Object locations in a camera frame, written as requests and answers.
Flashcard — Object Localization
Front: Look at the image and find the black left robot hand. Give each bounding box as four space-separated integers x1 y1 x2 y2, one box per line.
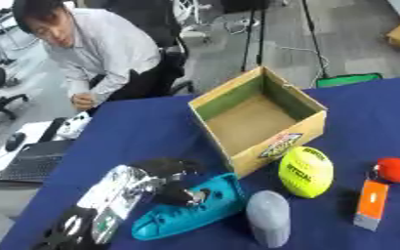
130 157 213 207

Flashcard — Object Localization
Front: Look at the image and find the tan cardboard box green inside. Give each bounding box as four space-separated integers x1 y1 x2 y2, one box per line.
186 65 330 179

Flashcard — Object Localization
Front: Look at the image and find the teal plastic toy boat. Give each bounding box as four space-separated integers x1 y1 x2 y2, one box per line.
130 172 248 242

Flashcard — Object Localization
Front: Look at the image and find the white game controller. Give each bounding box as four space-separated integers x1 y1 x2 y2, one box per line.
57 111 95 141

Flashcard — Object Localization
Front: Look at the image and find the black office chair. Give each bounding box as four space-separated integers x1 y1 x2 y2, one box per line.
89 0 197 99

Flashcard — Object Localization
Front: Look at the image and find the black laptop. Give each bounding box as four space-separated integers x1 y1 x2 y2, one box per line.
0 140 76 184

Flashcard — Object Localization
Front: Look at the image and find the yellow toy football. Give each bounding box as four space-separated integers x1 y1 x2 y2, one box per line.
276 146 336 199

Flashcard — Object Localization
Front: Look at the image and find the person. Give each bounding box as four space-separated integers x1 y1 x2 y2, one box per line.
10 0 180 112

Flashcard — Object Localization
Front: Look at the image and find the black computer mouse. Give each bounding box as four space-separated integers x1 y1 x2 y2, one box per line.
3 132 28 152

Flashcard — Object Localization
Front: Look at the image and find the black tripod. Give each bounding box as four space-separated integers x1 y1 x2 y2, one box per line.
219 0 330 79

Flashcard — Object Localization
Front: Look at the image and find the orange and grey rectangular block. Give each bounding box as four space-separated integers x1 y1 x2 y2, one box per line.
351 180 391 232

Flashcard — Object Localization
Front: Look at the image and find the green bag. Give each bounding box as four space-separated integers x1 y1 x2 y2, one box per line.
314 72 384 89

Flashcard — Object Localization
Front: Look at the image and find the red soft toy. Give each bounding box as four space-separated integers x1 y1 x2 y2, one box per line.
371 157 400 185

